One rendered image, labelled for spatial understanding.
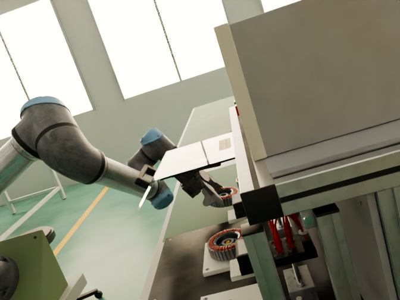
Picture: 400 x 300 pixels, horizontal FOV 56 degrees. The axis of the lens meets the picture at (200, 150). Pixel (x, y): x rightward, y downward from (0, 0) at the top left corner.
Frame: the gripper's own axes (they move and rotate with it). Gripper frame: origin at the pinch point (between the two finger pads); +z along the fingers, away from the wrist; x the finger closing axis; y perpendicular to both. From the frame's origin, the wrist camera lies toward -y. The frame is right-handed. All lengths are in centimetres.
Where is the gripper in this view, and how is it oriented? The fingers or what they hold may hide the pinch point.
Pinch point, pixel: (225, 197)
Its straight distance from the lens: 133.9
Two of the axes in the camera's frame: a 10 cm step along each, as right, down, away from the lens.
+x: -0.9, 2.7, -9.6
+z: 7.3, 6.7, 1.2
